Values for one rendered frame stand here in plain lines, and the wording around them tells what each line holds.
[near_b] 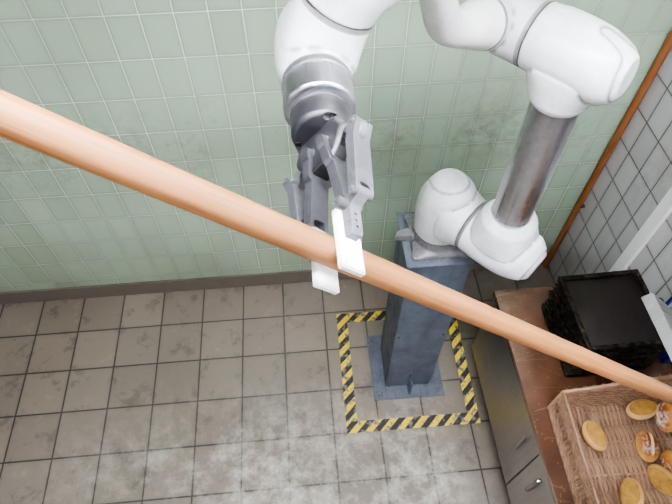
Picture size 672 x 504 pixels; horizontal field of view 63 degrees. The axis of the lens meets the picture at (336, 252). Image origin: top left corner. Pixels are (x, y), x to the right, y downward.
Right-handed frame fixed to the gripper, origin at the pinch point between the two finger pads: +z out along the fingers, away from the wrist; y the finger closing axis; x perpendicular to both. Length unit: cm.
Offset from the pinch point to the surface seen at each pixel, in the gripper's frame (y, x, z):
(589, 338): 32, -140, -39
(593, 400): 43, -152, -24
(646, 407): 32, -164, -20
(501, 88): 16, -105, -120
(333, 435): 147, -130, -39
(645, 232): 9, -168, -79
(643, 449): 36, -161, -7
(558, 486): 59, -143, 0
